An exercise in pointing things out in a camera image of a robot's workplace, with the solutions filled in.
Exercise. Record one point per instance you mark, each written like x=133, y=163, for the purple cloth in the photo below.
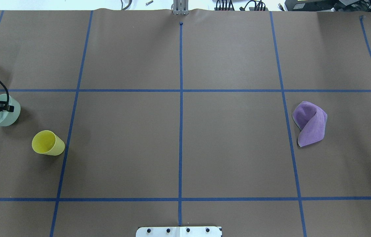
x=311, y=121

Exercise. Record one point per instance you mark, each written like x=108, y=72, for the yellow plastic cup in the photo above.
x=48, y=143

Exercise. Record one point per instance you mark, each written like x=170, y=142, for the aluminium frame post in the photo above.
x=180, y=7

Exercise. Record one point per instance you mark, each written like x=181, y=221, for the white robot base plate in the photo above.
x=180, y=231

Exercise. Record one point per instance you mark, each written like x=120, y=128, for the mint green bowl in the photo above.
x=8, y=118

